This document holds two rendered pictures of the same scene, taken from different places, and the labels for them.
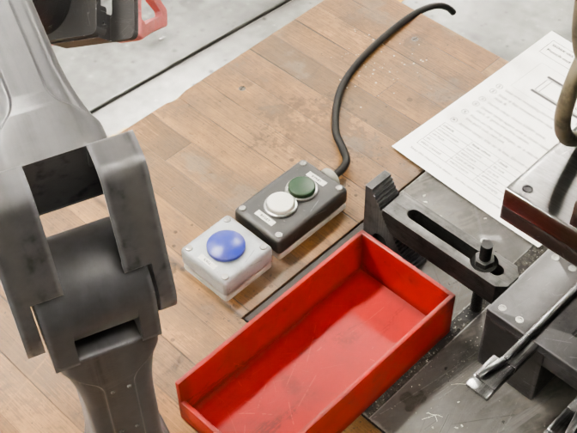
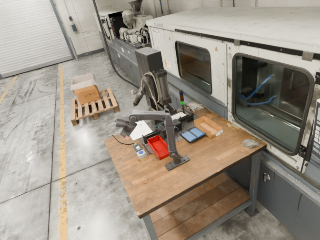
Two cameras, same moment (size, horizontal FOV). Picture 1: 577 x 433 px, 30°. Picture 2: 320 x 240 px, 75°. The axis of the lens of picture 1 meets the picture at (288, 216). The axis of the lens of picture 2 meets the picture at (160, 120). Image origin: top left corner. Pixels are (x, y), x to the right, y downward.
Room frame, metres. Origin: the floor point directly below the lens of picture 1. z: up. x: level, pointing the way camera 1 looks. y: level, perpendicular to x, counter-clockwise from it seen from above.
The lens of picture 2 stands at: (-0.04, 1.24, 2.07)
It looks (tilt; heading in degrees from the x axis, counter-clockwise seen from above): 32 degrees down; 294
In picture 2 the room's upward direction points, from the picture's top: 12 degrees counter-clockwise
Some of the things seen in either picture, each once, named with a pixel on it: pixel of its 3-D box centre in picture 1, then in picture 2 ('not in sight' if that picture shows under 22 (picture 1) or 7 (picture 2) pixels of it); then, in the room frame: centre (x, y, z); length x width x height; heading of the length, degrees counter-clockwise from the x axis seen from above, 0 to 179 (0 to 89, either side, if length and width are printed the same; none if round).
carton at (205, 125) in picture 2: not in sight; (207, 126); (0.20, -0.34, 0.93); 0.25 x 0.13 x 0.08; 134
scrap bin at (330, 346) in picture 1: (318, 355); (159, 146); (0.58, -0.03, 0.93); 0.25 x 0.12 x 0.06; 134
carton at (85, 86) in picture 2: not in sight; (86, 88); (3.31, -2.50, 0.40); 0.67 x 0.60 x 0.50; 126
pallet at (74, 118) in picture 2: not in sight; (93, 104); (3.10, -2.29, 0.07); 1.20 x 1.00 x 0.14; 128
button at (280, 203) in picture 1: (280, 207); not in sight; (0.77, 0.01, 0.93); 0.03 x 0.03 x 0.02
